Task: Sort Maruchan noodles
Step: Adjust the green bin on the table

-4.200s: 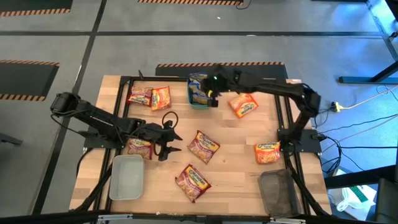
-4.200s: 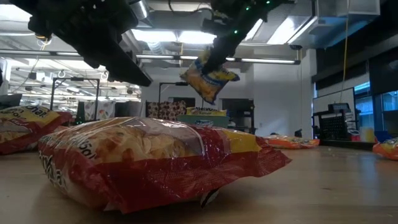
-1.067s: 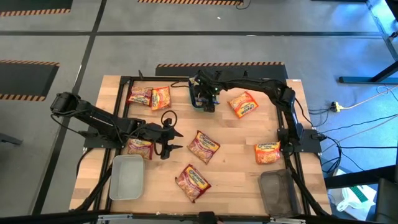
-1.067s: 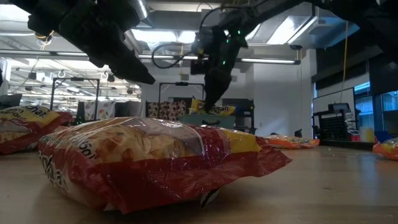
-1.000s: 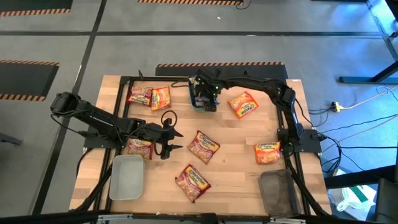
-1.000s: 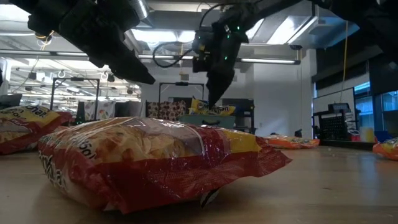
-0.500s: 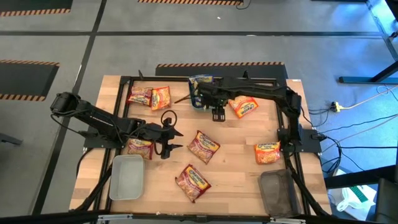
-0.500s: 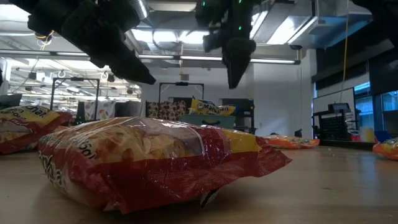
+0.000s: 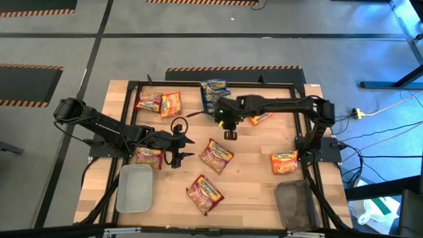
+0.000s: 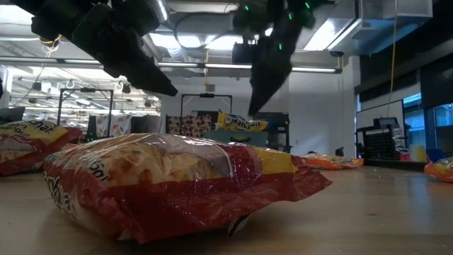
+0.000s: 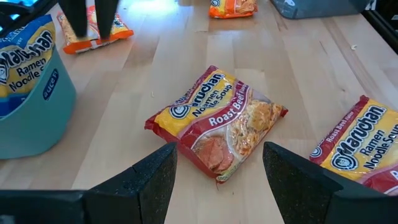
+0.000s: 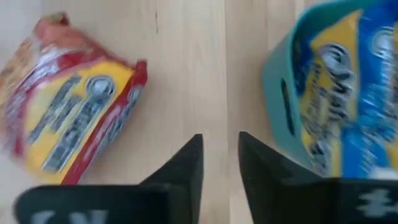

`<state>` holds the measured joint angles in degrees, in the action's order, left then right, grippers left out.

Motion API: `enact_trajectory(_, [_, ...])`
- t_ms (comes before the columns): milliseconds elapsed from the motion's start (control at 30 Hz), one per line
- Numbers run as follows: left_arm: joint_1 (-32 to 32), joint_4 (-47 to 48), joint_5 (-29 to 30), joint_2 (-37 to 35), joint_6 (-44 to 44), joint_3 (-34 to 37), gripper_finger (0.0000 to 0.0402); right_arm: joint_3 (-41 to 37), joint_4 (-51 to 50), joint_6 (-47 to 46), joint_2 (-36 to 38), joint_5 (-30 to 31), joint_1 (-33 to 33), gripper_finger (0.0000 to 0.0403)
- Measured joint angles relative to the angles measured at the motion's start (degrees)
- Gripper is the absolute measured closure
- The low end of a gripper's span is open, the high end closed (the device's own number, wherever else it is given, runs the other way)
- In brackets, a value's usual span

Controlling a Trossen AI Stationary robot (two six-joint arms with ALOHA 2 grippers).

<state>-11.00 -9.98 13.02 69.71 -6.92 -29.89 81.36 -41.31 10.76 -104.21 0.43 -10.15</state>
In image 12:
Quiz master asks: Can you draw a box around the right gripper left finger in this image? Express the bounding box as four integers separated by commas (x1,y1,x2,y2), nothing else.
12,133,205,224

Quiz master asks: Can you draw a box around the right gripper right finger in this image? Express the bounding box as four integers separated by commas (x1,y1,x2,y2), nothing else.
238,131,398,224

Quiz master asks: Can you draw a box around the blue noodle packet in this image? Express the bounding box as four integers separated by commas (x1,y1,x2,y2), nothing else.
292,0,398,180

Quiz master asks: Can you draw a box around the red beef noodle packet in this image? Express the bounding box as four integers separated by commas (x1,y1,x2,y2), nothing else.
0,11,149,186

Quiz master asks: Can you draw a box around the teal plastic basket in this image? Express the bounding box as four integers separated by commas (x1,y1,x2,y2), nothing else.
262,0,398,170

